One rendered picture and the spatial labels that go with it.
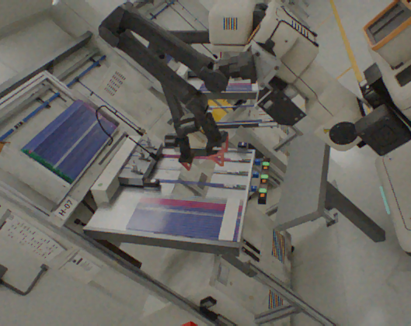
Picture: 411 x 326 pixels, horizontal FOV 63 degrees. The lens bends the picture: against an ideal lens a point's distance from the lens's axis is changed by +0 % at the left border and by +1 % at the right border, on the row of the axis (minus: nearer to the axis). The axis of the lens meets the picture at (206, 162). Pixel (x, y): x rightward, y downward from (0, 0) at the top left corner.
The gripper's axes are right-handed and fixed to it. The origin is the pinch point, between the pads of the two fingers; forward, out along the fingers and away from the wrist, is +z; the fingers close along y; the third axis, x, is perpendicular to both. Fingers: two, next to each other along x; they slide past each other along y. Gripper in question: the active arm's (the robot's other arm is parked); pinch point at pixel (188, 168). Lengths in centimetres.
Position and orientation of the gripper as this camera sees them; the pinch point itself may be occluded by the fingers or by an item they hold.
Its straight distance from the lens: 180.9
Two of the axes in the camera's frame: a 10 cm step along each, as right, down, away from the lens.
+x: 9.7, 0.3, -2.3
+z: 1.1, 8.0, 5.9
